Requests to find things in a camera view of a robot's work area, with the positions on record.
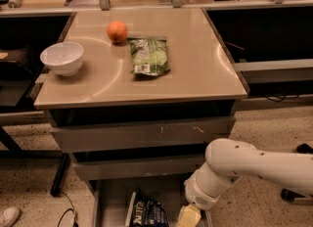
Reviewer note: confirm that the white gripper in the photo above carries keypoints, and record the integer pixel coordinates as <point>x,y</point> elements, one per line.
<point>200,196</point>

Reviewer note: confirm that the blue chip bag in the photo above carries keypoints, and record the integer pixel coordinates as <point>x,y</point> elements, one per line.
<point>145,212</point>

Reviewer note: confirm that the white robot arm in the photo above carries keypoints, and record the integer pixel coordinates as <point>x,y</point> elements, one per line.
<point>227,162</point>

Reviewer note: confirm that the middle grey drawer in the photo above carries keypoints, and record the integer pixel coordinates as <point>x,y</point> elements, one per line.
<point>127,168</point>

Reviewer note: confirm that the grey drawer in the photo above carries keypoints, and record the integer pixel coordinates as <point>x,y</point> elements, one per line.
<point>127,168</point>
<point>142,134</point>

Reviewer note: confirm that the open bottom drawer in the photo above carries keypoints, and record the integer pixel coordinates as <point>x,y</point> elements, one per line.
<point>113,197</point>

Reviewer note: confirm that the top grey drawer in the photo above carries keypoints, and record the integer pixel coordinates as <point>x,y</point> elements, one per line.
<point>142,134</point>

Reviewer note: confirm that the grey drawer cabinet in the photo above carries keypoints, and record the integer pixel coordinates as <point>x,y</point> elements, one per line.
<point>201,81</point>

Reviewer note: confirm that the green chip bag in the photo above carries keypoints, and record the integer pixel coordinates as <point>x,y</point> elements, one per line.
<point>149,56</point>

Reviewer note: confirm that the black chair base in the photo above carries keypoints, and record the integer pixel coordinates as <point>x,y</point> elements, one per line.
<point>299,187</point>

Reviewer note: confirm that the black table leg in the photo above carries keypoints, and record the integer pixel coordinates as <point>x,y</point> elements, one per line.
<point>61,170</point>

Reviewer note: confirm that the white sneaker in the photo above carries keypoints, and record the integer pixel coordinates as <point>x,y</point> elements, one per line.
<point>9,216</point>

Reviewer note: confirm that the orange fruit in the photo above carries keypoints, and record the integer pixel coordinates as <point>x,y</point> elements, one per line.
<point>117,32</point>

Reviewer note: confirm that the white bowl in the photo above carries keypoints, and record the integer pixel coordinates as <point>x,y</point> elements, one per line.
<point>64,58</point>

